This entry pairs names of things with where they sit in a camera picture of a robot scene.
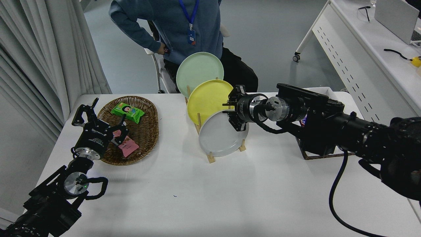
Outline person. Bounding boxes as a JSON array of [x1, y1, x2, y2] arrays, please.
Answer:
[[109, 0, 259, 93]]

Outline green snack packet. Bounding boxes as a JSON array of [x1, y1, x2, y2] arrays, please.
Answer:
[[111, 102, 145, 124]]

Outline blue lanyard with badge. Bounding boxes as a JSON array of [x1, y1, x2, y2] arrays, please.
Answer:
[[179, 0, 200, 46]]

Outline black cable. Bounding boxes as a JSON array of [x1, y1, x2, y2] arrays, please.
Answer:
[[384, 49, 413, 61]]

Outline wooden plate rack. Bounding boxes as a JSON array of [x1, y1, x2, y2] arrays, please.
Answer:
[[184, 77, 246, 164]]

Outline white perforated desk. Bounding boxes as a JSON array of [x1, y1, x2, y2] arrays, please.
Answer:
[[293, 0, 421, 124]]

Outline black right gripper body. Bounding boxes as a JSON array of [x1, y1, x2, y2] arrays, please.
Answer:
[[235, 94, 254, 124]]

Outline white laptop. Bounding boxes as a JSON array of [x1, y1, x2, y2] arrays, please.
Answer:
[[374, 0, 421, 45]]

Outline black glasses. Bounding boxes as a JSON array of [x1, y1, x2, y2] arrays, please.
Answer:
[[358, 6, 371, 22]]

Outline grey plate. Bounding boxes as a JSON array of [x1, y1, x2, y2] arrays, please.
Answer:
[[198, 109, 249, 157]]

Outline large pink snack packet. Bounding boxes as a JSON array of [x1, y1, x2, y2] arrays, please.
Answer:
[[118, 136, 139, 158]]

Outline pale green plate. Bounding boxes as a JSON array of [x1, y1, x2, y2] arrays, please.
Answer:
[[176, 52, 224, 98]]

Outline white lined tray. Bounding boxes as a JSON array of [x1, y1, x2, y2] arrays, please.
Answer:
[[296, 87, 357, 160]]

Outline white chair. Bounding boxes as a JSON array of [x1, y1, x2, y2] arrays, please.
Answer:
[[145, 23, 231, 94]]

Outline yellow plate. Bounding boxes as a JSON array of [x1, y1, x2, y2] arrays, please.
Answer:
[[187, 79, 235, 126]]

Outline grey curtain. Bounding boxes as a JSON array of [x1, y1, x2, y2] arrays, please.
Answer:
[[0, 0, 112, 145]]

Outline brown wicker basket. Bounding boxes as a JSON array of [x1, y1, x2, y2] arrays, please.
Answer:
[[97, 96, 159, 166]]

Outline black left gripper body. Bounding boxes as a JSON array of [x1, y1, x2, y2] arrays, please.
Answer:
[[78, 121, 114, 152]]

